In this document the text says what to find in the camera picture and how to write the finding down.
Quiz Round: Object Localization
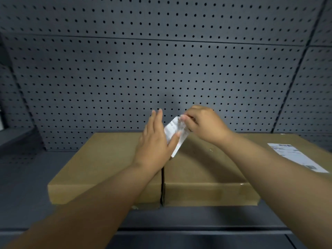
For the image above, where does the grey metal shelf board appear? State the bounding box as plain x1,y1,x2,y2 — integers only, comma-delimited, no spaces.
0,150,288,231

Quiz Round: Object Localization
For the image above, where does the person's left hand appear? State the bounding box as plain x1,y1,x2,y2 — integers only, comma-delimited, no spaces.
131,108,182,176

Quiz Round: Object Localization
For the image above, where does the person's right forearm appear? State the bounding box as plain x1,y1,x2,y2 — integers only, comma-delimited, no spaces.
228,132,332,249

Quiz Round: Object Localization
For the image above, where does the brown cardboard box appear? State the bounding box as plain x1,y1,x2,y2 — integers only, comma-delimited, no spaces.
162,132,261,207
233,132,332,184
47,132,163,205

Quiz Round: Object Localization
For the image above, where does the person's left forearm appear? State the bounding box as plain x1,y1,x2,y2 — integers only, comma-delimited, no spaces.
5,163,161,249

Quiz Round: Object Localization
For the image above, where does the grey pegboard back panel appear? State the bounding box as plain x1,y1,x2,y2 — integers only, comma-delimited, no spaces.
0,0,332,153

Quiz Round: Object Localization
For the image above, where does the person's right hand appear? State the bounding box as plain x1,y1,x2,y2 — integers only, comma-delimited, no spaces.
180,105,236,147

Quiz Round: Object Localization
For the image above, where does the white barcode label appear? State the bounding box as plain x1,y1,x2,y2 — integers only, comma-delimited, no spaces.
164,116,190,158
267,143,329,174

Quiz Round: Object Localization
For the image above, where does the grey metal side shelf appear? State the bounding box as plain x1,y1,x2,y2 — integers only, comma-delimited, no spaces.
0,127,39,151

